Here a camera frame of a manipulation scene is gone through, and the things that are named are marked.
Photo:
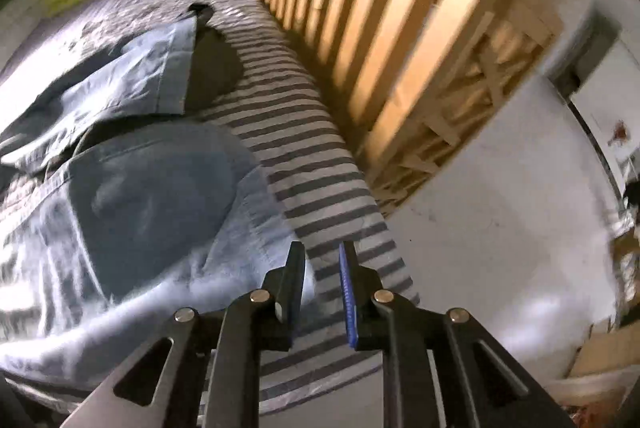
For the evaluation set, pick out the light blue denim garment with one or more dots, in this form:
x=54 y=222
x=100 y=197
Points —
x=150 y=188

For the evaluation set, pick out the wooden slat railing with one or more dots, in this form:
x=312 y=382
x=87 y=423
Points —
x=380 y=23

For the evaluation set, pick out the cardboard box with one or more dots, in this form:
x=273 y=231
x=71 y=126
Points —
x=607 y=350

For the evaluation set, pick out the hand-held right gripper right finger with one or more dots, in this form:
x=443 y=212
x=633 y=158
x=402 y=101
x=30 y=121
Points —
x=347 y=293

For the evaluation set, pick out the dark grey crumpled garment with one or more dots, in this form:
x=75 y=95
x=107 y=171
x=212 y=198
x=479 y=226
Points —
x=215 y=63

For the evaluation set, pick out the striped bed sheet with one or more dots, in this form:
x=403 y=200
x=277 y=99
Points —
x=320 y=148

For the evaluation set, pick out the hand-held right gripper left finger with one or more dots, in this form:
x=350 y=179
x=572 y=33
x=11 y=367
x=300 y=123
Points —
x=295 y=280

